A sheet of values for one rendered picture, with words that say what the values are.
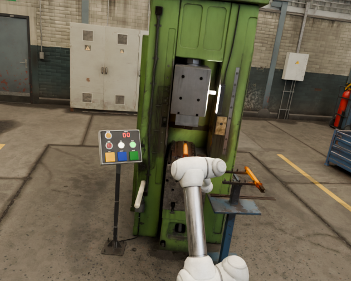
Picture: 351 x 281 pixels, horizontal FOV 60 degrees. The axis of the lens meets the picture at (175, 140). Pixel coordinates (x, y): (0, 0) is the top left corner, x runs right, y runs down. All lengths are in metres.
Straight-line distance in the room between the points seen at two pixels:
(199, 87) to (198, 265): 1.45
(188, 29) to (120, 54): 5.14
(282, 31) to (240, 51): 6.77
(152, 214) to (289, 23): 7.48
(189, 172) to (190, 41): 1.32
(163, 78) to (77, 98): 5.40
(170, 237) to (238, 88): 1.54
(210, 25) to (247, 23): 0.30
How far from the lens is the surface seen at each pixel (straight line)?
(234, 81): 2.74
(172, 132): 3.15
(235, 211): 2.60
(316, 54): 10.06
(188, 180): 1.72
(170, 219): 2.96
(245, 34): 2.74
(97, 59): 7.75
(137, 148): 2.61
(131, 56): 7.74
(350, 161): 6.10
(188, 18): 2.70
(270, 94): 9.53
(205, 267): 1.72
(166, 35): 2.68
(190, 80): 2.56
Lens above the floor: 1.97
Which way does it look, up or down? 18 degrees down
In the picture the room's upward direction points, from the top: 6 degrees clockwise
